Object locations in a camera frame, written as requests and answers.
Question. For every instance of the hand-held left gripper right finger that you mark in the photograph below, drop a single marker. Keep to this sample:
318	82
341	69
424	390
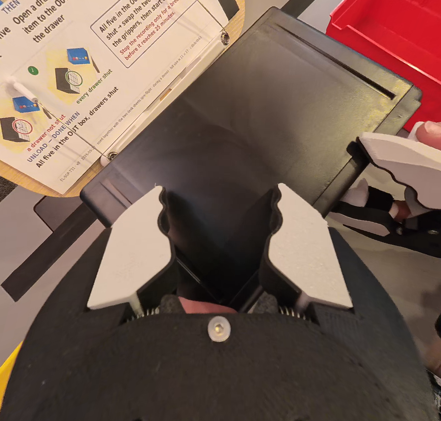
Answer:
306	248

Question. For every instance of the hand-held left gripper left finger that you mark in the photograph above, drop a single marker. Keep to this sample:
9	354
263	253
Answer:
134	248

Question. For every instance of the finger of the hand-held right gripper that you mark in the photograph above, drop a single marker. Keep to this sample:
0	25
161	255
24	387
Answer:
365	222
406	159

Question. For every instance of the white and black small part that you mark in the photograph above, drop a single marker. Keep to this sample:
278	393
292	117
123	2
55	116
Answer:
358	193

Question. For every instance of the black drawer cabinet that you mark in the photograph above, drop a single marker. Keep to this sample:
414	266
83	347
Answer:
258	117

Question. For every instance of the person's right hand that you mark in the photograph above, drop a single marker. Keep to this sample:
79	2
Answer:
429	133

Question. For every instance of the red plastic bin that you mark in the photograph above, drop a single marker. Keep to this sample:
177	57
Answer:
396	31

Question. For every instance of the instruction sheet on clipboard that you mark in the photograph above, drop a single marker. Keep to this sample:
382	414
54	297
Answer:
20	179

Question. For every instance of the yellow object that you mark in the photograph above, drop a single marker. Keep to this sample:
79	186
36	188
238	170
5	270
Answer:
8	362

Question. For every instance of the white sheet holder ledge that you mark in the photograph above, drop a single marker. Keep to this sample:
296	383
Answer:
193	69

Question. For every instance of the white plastic peg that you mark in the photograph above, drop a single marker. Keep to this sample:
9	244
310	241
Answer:
20	88

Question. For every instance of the printed instruction sheet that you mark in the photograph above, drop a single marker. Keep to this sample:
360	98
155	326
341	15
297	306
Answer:
86	48

